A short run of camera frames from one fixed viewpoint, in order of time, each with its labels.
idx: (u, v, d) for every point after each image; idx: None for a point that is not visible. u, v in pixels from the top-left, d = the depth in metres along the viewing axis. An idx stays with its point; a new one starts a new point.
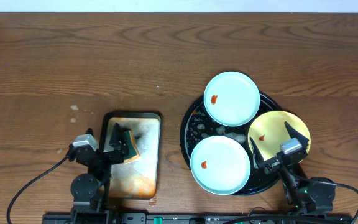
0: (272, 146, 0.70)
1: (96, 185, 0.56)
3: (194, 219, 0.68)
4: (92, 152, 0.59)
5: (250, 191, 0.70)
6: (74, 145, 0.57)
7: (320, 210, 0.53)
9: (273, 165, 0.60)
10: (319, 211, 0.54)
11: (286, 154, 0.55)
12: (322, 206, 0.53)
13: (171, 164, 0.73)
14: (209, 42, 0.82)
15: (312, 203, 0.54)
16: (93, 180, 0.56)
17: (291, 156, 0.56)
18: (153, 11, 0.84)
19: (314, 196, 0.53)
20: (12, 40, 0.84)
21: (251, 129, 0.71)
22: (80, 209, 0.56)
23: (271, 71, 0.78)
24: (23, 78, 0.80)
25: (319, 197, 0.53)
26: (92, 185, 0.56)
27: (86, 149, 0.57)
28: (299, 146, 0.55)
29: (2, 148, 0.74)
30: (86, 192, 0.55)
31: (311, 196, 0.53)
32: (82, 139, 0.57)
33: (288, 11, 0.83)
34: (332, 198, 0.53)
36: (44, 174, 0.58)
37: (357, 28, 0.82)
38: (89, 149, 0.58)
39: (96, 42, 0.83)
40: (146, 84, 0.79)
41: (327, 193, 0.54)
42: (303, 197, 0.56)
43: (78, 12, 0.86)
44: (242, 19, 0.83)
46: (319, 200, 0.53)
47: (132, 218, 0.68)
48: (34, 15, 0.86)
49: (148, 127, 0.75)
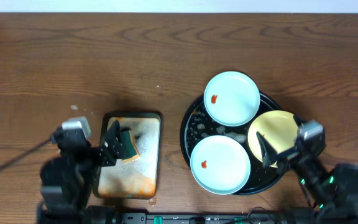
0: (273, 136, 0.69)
1: (69, 170, 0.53)
3: (194, 219, 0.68)
4: (81, 139, 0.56)
5: (250, 191, 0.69)
6: (64, 127, 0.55)
7: (352, 200, 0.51)
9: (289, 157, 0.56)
10: (352, 202, 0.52)
11: (307, 137, 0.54)
12: (355, 195, 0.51)
13: (172, 164, 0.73)
14: (209, 42, 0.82)
15: (344, 192, 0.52)
16: (67, 163, 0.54)
17: (312, 141, 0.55)
18: (153, 12, 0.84)
19: (344, 185, 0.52)
20: (12, 40, 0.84)
21: (264, 115, 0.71)
22: (49, 199, 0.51)
23: (270, 71, 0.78)
24: (23, 77, 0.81)
25: (349, 186, 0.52)
26: (64, 170, 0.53)
27: (76, 132, 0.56)
28: (319, 130, 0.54)
29: (1, 147, 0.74)
30: (56, 178, 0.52)
31: (341, 184, 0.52)
32: (74, 122, 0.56)
33: (288, 12, 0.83)
34: None
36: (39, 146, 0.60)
37: (356, 28, 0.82)
38: (79, 134, 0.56)
39: (97, 42, 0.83)
40: (146, 84, 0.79)
41: (357, 182, 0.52)
42: (329, 190, 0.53)
43: (78, 12, 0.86)
44: (242, 19, 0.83)
46: (350, 188, 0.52)
47: (132, 217, 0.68)
48: (34, 16, 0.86)
49: (148, 127, 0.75)
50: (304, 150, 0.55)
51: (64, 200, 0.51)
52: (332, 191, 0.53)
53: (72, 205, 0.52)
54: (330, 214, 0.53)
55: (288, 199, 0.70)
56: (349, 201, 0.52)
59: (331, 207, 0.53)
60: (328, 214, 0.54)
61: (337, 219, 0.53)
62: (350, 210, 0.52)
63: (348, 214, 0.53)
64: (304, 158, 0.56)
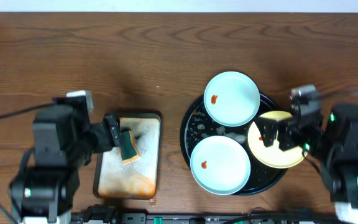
0: None
1: (69, 112, 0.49)
3: (194, 219, 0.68)
4: (83, 106, 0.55)
5: (251, 191, 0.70)
6: (68, 95, 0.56)
7: (357, 130, 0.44)
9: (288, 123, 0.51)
10: (357, 136, 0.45)
11: (299, 93, 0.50)
12: None
13: (172, 164, 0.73)
14: (209, 42, 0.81)
15: (344, 122, 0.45)
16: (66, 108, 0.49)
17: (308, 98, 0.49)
18: (152, 11, 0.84)
19: (344, 114, 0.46)
20: (11, 40, 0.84)
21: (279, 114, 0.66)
22: (40, 140, 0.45)
23: (270, 71, 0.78)
24: (22, 77, 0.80)
25: (350, 115, 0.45)
26: (64, 111, 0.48)
27: (79, 101, 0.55)
28: (313, 89, 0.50)
29: (1, 147, 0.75)
30: (53, 117, 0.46)
31: (342, 116, 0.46)
32: (78, 91, 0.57)
33: (288, 11, 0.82)
34: None
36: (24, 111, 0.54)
37: (357, 28, 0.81)
38: (81, 102, 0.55)
39: (96, 42, 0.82)
40: (146, 84, 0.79)
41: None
42: (332, 129, 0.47)
43: (77, 12, 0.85)
44: (242, 18, 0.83)
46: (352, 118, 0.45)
47: (132, 218, 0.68)
48: (33, 15, 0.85)
49: (148, 127, 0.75)
50: (302, 103, 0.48)
51: (58, 141, 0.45)
52: (335, 128, 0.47)
53: (63, 152, 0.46)
54: (340, 157, 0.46)
55: (287, 199, 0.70)
56: (355, 135, 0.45)
59: (339, 147, 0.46)
60: (337, 158, 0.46)
61: (348, 163, 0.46)
62: None
63: (357, 155, 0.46)
64: (305, 112, 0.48)
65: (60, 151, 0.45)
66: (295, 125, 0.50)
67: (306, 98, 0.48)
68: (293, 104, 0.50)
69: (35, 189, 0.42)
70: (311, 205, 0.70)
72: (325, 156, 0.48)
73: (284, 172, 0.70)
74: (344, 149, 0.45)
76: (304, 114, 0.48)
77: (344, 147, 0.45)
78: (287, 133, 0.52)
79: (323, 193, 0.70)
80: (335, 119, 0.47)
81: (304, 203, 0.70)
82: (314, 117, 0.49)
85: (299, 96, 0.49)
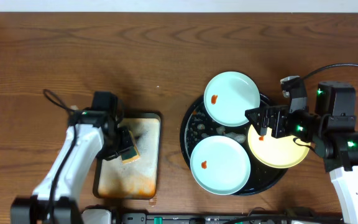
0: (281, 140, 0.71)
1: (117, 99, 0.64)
3: (194, 219, 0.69)
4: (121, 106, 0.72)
5: (250, 191, 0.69)
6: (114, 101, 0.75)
7: (344, 96, 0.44)
9: (279, 107, 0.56)
10: (343, 103, 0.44)
11: (282, 82, 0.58)
12: (343, 92, 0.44)
13: (172, 164, 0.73)
14: (209, 42, 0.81)
15: (330, 91, 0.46)
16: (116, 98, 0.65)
17: (293, 83, 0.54)
18: (152, 11, 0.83)
19: (329, 85, 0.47)
20: (10, 40, 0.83)
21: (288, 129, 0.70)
22: (96, 99, 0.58)
23: (270, 72, 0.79)
24: (22, 77, 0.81)
25: (335, 86, 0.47)
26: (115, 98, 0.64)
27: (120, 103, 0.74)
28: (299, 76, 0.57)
29: (2, 148, 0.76)
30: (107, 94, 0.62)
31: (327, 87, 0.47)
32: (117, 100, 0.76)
33: (288, 11, 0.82)
34: (349, 85, 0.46)
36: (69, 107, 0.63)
37: (357, 28, 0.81)
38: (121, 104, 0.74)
39: (96, 42, 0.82)
40: (146, 84, 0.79)
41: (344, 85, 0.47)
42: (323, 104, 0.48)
43: (76, 12, 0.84)
44: (242, 18, 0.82)
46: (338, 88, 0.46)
47: (132, 218, 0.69)
48: (32, 15, 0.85)
49: (148, 127, 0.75)
50: (294, 88, 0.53)
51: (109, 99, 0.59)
52: (324, 101, 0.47)
53: (110, 110, 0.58)
54: (330, 125, 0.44)
55: (287, 199, 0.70)
56: (340, 102, 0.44)
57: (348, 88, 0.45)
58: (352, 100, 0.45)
59: (329, 117, 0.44)
60: (327, 126, 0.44)
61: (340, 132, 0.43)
62: (347, 119, 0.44)
63: (348, 127, 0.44)
64: (296, 95, 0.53)
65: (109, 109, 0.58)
66: (289, 110, 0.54)
67: (296, 83, 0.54)
68: (284, 90, 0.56)
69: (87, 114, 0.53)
70: (311, 205, 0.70)
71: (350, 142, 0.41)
72: (314, 129, 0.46)
73: (284, 172, 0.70)
74: (335, 119, 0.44)
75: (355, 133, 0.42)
76: (295, 97, 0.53)
77: (334, 116, 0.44)
78: (279, 117, 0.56)
79: (322, 193, 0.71)
80: (322, 91, 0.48)
81: (304, 203, 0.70)
82: (302, 103, 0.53)
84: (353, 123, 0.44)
85: (291, 81, 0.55)
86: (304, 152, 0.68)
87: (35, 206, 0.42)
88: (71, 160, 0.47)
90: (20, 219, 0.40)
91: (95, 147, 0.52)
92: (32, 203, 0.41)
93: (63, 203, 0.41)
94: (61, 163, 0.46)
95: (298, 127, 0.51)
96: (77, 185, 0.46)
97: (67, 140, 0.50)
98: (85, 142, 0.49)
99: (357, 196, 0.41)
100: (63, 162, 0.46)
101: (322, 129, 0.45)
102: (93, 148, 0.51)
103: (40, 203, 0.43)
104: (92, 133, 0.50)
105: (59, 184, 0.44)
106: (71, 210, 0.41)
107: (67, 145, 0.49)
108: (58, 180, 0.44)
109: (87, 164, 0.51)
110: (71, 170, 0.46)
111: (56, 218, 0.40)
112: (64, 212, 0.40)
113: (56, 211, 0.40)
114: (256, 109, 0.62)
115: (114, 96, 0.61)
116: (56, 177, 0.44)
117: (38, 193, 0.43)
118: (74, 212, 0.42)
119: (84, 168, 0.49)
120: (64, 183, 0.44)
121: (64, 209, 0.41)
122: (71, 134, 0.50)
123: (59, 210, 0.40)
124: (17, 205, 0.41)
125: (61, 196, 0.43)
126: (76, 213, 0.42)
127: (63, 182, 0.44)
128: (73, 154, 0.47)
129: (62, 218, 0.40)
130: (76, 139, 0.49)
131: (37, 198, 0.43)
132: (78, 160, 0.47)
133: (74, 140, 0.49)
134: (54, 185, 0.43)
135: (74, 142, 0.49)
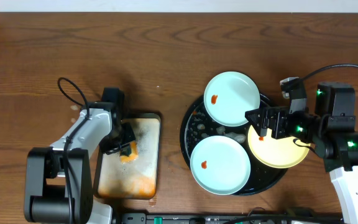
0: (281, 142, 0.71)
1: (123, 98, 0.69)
3: (194, 219, 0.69)
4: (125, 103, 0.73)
5: (250, 191, 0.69)
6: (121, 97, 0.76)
7: (344, 96, 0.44)
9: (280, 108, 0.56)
10: (342, 104, 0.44)
11: (282, 83, 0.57)
12: (342, 91, 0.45)
13: (172, 164, 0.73)
14: (209, 42, 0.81)
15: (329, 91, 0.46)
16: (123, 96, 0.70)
17: (293, 86, 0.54)
18: (152, 11, 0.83)
19: (328, 85, 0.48)
20: (10, 40, 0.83)
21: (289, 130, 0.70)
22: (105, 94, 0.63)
23: (270, 72, 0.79)
24: (22, 77, 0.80)
25: (334, 86, 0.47)
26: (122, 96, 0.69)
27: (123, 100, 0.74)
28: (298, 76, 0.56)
29: (2, 148, 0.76)
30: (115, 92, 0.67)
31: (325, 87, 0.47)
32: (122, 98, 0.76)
33: (288, 11, 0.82)
34: (348, 85, 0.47)
36: (78, 103, 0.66)
37: (357, 28, 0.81)
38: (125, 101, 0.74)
39: (96, 42, 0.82)
40: (146, 84, 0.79)
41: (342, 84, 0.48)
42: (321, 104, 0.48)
43: (76, 12, 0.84)
44: (242, 18, 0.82)
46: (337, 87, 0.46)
47: (132, 218, 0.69)
48: (32, 15, 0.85)
49: (148, 127, 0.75)
50: (293, 89, 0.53)
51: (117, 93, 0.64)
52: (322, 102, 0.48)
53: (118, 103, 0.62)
54: (330, 126, 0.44)
55: (287, 199, 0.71)
56: (340, 102, 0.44)
57: (348, 88, 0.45)
58: (351, 101, 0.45)
59: (329, 117, 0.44)
60: (327, 127, 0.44)
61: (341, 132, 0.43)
62: (347, 119, 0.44)
63: (348, 127, 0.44)
64: (297, 96, 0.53)
65: (117, 102, 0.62)
66: (289, 111, 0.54)
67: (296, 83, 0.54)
68: (284, 91, 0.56)
69: (98, 102, 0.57)
70: (310, 205, 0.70)
71: (350, 142, 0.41)
72: (314, 130, 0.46)
73: (284, 172, 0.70)
74: (335, 119, 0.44)
75: (355, 133, 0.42)
76: (295, 98, 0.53)
77: (333, 116, 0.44)
78: (279, 118, 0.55)
79: (322, 193, 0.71)
80: (322, 92, 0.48)
81: (304, 203, 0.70)
82: (302, 104, 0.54)
84: (353, 123, 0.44)
85: (291, 82, 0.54)
86: (304, 153, 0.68)
87: (48, 157, 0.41)
88: (84, 127, 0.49)
90: (33, 168, 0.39)
91: (104, 128, 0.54)
92: (46, 153, 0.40)
93: (76, 153, 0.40)
94: (75, 128, 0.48)
95: (298, 129, 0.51)
96: (88, 149, 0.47)
97: (80, 118, 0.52)
98: (97, 119, 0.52)
99: (357, 196, 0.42)
100: (77, 127, 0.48)
101: (322, 129, 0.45)
102: (104, 127, 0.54)
103: (54, 154, 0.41)
104: (104, 114, 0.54)
105: (73, 141, 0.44)
106: (83, 160, 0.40)
107: (80, 120, 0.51)
108: (73, 136, 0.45)
109: (97, 140, 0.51)
110: (84, 132, 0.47)
111: (68, 167, 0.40)
112: (77, 162, 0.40)
113: (69, 160, 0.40)
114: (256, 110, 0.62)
115: (122, 93, 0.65)
116: (71, 135, 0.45)
117: (53, 146, 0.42)
118: (86, 163, 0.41)
119: (95, 140, 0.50)
120: (78, 140, 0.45)
121: (77, 158, 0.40)
122: (84, 114, 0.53)
123: (72, 158, 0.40)
124: (32, 154, 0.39)
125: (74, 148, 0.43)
126: (88, 165, 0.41)
127: (77, 140, 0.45)
128: (86, 124, 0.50)
129: (75, 167, 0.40)
130: (89, 116, 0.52)
131: (51, 149, 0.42)
132: (90, 127, 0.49)
133: (87, 116, 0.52)
134: (68, 139, 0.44)
135: (87, 117, 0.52)
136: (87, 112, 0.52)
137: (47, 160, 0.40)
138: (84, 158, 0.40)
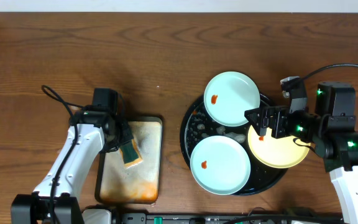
0: (281, 144, 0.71)
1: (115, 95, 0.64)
3: (194, 219, 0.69)
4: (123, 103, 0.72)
5: (250, 191, 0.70)
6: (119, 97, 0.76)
7: (344, 98, 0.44)
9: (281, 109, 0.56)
10: (342, 103, 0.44)
11: (282, 82, 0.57)
12: (342, 93, 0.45)
13: (172, 164, 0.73)
14: (209, 42, 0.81)
15: (329, 92, 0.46)
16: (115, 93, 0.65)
17: (293, 84, 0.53)
18: (152, 11, 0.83)
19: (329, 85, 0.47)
20: (10, 39, 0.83)
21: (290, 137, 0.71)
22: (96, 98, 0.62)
23: (270, 72, 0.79)
24: (22, 77, 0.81)
25: (334, 86, 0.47)
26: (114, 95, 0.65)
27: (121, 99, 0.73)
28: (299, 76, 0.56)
29: (2, 148, 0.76)
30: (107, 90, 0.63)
31: (326, 87, 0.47)
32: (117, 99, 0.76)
33: (288, 11, 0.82)
34: (348, 85, 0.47)
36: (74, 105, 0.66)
37: (357, 28, 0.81)
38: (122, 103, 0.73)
39: (96, 42, 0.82)
40: (146, 84, 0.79)
41: (341, 84, 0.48)
42: (320, 106, 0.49)
43: (76, 11, 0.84)
44: (242, 18, 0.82)
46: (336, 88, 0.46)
47: (133, 218, 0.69)
48: (32, 15, 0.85)
49: (148, 129, 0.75)
50: (293, 88, 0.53)
51: (107, 99, 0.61)
52: (322, 102, 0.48)
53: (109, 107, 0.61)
54: (330, 125, 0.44)
55: (287, 199, 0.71)
56: (340, 102, 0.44)
57: (348, 88, 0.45)
58: (351, 100, 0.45)
59: (329, 117, 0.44)
60: (327, 126, 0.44)
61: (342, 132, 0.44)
62: (347, 119, 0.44)
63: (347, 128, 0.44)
64: (297, 96, 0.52)
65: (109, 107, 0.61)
66: (289, 111, 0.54)
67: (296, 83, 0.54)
68: (284, 91, 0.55)
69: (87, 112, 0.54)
70: (310, 205, 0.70)
71: (350, 142, 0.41)
72: (314, 129, 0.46)
73: (284, 172, 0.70)
74: (335, 119, 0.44)
75: (355, 133, 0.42)
76: (295, 98, 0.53)
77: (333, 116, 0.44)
78: (279, 117, 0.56)
79: (322, 193, 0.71)
80: (322, 91, 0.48)
81: (304, 203, 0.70)
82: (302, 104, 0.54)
84: (353, 122, 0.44)
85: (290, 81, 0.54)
86: (304, 154, 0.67)
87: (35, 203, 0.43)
88: (71, 158, 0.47)
90: (21, 216, 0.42)
91: (96, 148, 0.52)
92: (32, 201, 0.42)
93: (63, 201, 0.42)
94: (61, 162, 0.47)
95: (298, 128, 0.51)
96: (78, 183, 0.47)
97: (68, 141, 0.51)
98: (86, 142, 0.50)
99: (357, 196, 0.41)
100: (64, 160, 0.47)
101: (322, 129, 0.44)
102: (94, 150, 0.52)
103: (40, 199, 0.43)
104: (94, 133, 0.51)
105: (60, 182, 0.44)
106: (70, 208, 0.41)
107: (68, 145, 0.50)
108: (59, 177, 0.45)
109: (88, 165, 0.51)
110: (71, 167, 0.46)
111: (56, 215, 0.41)
112: (62, 211, 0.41)
113: (56, 208, 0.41)
114: (256, 110, 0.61)
115: (114, 91, 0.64)
116: (57, 175, 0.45)
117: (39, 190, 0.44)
118: (76, 209, 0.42)
119: (86, 167, 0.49)
120: (65, 180, 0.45)
121: (62, 207, 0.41)
122: (72, 135, 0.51)
123: (58, 206, 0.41)
124: (18, 202, 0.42)
125: (61, 193, 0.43)
126: (78, 211, 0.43)
127: (64, 179, 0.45)
128: (74, 152, 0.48)
129: (61, 214, 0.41)
130: (77, 139, 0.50)
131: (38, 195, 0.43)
132: (78, 158, 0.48)
133: (75, 139, 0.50)
134: (55, 182, 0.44)
135: (76, 142, 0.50)
136: (75, 135, 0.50)
137: (34, 206, 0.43)
138: (69, 206, 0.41)
